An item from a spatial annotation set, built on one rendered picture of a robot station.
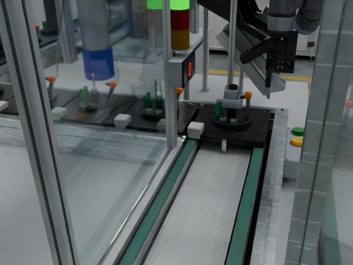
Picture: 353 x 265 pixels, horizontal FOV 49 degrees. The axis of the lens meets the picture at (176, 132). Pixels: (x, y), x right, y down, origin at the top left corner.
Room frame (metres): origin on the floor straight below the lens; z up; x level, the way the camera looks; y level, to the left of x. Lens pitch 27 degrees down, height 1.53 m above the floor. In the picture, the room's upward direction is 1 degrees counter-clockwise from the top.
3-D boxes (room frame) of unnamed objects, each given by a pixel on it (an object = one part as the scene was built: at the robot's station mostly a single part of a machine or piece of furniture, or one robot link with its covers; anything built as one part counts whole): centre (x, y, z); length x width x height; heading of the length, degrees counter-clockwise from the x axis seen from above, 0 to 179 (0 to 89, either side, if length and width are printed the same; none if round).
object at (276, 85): (1.10, -0.30, 1.11); 0.06 x 0.03 x 0.09; 73
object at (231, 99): (1.15, -0.17, 1.06); 0.08 x 0.04 x 0.07; 73
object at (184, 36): (1.00, -0.01, 1.28); 0.05 x 0.05 x 0.05
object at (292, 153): (1.01, -0.36, 0.93); 0.21 x 0.07 x 0.06; 163
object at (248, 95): (1.14, -0.22, 1.04); 0.04 x 0.02 x 0.08; 73
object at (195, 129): (1.09, -0.06, 0.97); 0.05 x 0.05 x 0.04; 73
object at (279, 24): (1.12, -0.31, 1.29); 0.08 x 0.08 x 0.05
